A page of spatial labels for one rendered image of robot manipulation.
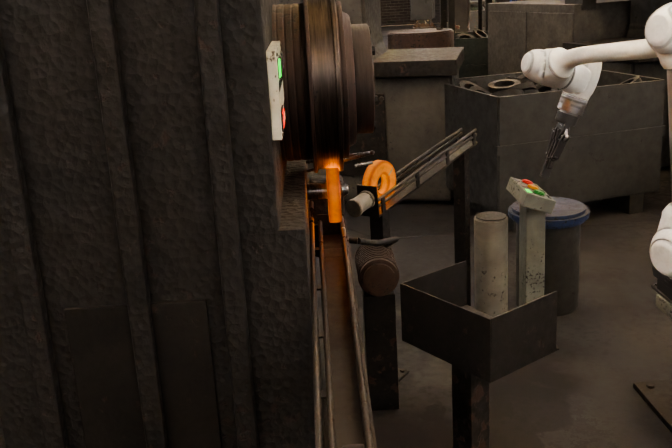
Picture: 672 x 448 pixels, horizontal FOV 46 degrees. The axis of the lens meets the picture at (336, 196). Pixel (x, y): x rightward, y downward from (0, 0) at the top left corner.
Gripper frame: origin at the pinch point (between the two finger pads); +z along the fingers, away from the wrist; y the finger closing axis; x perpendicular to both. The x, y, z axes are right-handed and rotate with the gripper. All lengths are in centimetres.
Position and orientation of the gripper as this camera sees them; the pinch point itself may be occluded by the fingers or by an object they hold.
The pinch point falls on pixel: (547, 168)
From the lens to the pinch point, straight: 285.6
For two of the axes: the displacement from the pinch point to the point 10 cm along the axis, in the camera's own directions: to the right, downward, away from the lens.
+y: 0.3, 2.7, -9.6
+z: -2.9, 9.2, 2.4
